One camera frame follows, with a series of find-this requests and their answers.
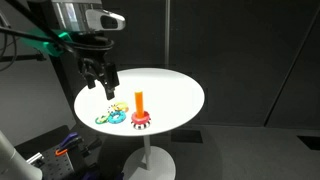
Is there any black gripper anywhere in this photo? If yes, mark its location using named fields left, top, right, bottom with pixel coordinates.
left=74, top=39, right=120, bottom=101

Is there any black and white ring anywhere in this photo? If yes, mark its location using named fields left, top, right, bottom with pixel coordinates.
left=106, top=103, right=121, bottom=114

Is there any black horizontal rod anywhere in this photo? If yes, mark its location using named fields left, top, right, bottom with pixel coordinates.
left=0, top=54, right=47, bottom=63

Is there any grey vertical pole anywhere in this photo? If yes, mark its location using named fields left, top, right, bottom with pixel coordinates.
left=164, top=0, right=171, bottom=69

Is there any black perforated breadboard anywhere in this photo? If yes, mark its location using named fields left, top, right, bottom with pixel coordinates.
left=39, top=145, right=101, bottom=180

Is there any dark floor plate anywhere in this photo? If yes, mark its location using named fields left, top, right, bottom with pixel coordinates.
left=297, top=134, right=320, bottom=151
left=171, top=129, right=204, bottom=145

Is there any white cylindrical stand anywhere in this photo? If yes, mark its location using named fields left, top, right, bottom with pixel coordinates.
left=0, top=129, right=44, bottom=180

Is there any orange bumpy ring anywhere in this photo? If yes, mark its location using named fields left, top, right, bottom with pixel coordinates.
left=115, top=101, right=130, bottom=114

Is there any dark teal ridged ring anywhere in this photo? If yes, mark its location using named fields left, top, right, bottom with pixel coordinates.
left=94, top=114, right=108, bottom=125

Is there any blue dotted ring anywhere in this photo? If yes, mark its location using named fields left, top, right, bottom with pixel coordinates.
left=107, top=110, right=127, bottom=125

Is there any orange stacking post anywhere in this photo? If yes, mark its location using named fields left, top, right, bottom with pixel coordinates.
left=134, top=89, right=145, bottom=120

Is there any red ribbed ring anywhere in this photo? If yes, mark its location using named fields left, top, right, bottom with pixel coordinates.
left=130, top=110, right=151, bottom=125

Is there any black white striped base ring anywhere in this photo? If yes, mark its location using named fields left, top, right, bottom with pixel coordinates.
left=130, top=119, right=151, bottom=131

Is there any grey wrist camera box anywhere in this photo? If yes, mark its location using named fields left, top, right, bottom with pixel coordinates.
left=84, top=9, right=127, bottom=33

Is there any green camera mount bracket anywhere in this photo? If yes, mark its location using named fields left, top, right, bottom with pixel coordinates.
left=19, top=29, right=80, bottom=58

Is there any purple handled clamp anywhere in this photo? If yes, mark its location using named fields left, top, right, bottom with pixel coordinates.
left=54, top=132, right=83, bottom=157

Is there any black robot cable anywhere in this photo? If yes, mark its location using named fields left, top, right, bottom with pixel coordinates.
left=0, top=26, right=68, bottom=46
left=5, top=0, right=76, bottom=53

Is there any white table pedestal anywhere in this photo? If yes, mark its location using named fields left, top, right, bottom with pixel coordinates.
left=122, top=134, right=177, bottom=180

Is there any aluminium bracket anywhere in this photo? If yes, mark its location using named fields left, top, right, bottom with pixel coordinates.
left=25, top=152, right=45, bottom=166

